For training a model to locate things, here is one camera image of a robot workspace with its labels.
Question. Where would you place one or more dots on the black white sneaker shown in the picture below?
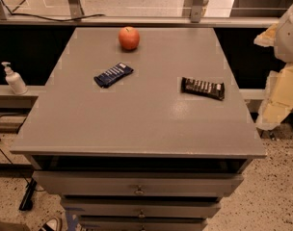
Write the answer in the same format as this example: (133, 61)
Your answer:
(54, 224)

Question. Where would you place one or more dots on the red orange apple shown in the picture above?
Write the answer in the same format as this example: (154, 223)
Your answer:
(129, 38)

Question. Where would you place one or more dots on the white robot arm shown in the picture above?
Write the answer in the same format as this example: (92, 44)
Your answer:
(283, 46)

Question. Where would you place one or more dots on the grey drawer cabinet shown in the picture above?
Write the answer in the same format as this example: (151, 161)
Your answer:
(144, 122)

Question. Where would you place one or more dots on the black chocolate rxbar wrapper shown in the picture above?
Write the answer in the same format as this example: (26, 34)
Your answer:
(203, 88)

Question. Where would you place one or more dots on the grey metal railing frame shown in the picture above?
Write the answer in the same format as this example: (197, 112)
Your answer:
(217, 13)

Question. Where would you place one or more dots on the middle grey drawer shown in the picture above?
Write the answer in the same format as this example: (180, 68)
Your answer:
(141, 208)

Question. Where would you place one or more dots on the white pump dispenser bottle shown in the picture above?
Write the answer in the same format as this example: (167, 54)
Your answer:
(14, 80)

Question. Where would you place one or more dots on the bottom grey drawer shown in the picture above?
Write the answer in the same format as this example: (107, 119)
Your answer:
(142, 224)

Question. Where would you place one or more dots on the grey drawer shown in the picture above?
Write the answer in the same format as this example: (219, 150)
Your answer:
(141, 208)
(138, 183)
(142, 224)

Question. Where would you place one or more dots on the black power strip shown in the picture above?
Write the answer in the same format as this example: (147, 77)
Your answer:
(26, 203)

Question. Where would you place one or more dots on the blue rxbar wrapper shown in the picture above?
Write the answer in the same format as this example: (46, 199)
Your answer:
(109, 77)

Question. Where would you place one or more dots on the top grey drawer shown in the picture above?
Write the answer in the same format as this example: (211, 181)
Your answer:
(138, 183)

